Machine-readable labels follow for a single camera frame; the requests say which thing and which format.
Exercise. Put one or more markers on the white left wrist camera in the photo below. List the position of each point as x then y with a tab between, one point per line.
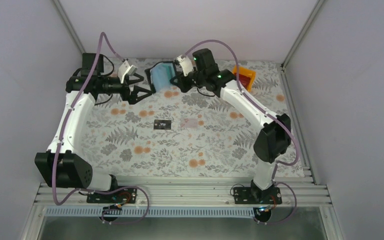
126	69

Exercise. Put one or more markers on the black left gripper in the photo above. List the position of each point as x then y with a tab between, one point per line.
131	98

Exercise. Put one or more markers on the red VIP card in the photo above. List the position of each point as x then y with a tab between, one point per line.
245	80

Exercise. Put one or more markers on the floral table cover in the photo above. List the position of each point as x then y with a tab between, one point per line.
120	138

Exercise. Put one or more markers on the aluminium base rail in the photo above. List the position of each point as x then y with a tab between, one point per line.
215	191

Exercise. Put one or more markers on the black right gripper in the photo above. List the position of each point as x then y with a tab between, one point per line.
180	82

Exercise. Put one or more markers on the right aluminium frame post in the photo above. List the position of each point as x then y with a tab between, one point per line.
303	32

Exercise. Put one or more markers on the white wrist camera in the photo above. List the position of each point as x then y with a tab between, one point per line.
126	69
185	64

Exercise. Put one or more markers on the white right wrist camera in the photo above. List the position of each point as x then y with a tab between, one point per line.
185	64

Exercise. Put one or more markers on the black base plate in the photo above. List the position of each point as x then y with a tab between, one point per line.
125	196
254	196

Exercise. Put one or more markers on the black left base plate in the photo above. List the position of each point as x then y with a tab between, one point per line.
125	196

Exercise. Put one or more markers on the pale pink floral card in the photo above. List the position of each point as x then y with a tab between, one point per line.
189	123

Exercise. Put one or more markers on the aluminium frame corner post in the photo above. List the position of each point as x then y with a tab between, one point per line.
68	25

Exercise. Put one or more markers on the perforated cable duct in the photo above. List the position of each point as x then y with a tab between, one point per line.
155	212

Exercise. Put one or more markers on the orange plastic bin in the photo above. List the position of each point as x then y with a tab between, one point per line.
248	72

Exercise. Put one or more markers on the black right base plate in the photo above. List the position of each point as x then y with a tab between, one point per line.
254	196

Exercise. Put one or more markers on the dark VIP credit card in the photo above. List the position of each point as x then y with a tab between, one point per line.
162	124

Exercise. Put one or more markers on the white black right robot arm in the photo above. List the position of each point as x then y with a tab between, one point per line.
273	130

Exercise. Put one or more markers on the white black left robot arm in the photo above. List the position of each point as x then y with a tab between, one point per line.
64	164

